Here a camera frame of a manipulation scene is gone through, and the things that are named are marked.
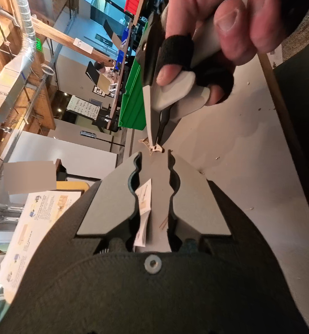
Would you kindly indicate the handwritten sign board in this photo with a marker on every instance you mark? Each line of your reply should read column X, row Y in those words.
column 81, row 107

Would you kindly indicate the small wooden part with holes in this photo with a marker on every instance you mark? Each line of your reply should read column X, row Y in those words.
column 156, row 150

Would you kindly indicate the black-and-white tag sign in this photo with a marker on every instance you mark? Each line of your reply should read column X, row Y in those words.
column 99, row 90

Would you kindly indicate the person's right hand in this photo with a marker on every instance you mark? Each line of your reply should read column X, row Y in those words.
column 185, row 15

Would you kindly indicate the black panel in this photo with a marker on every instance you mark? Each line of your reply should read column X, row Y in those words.
column 93, row 73

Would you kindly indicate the yellow object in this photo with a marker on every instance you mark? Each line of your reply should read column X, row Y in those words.
column 73, row 186

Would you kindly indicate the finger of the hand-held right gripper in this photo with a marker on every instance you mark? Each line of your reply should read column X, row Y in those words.
column 163, row 122
column 150, row 117

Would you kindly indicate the long wooden workbench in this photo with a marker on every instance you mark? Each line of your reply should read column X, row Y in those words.
column 118, row 91

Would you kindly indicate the person's right forearm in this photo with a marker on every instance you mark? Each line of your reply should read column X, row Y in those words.
column 298, row 13

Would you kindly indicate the thin wooden splinters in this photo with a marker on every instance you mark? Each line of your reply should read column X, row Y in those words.
column 163, row 221

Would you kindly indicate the blue plastic bin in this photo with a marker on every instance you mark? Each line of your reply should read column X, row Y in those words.
column 121, row 57

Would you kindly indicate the green exit sign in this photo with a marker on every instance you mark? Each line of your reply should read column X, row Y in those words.
column 39, row 44

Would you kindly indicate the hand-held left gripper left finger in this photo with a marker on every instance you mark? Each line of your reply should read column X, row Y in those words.
column 110, row 206

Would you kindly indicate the white paper sign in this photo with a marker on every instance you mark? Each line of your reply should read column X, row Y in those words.
column 82, row 45

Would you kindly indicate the wooden ceiling beam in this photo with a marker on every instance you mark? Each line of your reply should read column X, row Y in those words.
column 60, row 36

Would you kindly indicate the silver ventilation duct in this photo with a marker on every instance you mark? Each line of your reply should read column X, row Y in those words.
column 13, row 75

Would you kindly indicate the instruction booklet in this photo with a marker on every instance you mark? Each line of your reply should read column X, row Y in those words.
column 39, row 221

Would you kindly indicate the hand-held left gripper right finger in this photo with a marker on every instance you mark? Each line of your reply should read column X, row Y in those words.
column 196, row 206

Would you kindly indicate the red plastic bin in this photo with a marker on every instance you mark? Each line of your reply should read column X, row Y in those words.
column 133, row 5

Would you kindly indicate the green plastic bins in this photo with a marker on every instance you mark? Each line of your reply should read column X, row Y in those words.
column 133, row 99

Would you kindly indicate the wooden lattice part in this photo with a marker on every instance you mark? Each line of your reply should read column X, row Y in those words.
column 144, row 143

